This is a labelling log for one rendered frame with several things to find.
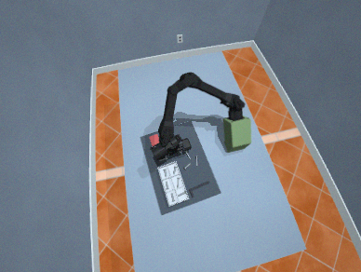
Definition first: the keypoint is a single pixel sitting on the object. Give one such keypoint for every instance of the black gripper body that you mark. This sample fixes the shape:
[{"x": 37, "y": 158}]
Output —
[{"x": 185, "y": 143}]

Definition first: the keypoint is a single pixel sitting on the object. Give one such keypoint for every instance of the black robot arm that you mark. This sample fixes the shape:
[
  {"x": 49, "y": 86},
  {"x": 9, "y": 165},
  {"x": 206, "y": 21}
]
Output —
[{"x": 166, "y": 128}]

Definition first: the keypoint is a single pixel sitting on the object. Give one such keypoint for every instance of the red block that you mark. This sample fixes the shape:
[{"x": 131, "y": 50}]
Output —
[{"x": 154, "y": 139}]

